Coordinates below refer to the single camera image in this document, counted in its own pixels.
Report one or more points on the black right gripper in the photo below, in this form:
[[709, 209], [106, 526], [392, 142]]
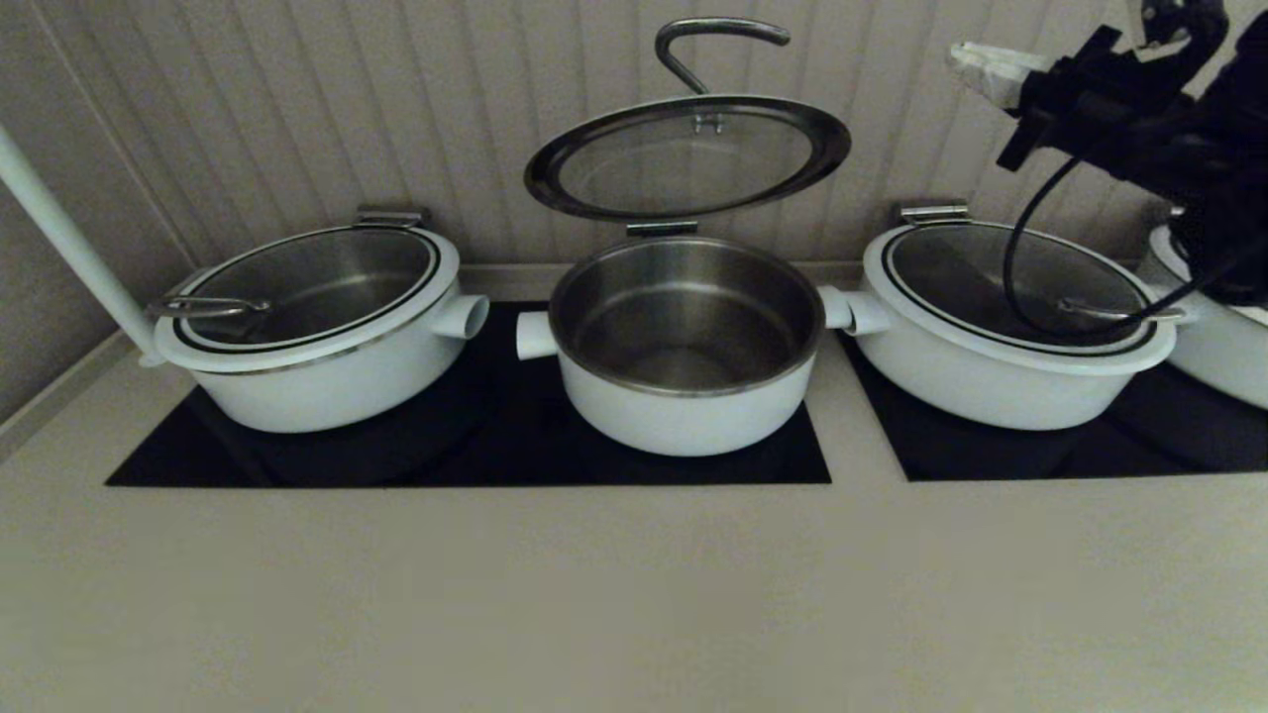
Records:
[[1090, 94]]

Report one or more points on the black glass induction cooktop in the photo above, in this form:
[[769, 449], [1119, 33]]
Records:
[[1139, 446], [495, 436]]

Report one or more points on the white round pole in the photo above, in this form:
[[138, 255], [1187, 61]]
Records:
[[59, 238]]

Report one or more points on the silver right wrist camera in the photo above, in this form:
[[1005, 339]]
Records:
[[1159, 25]]

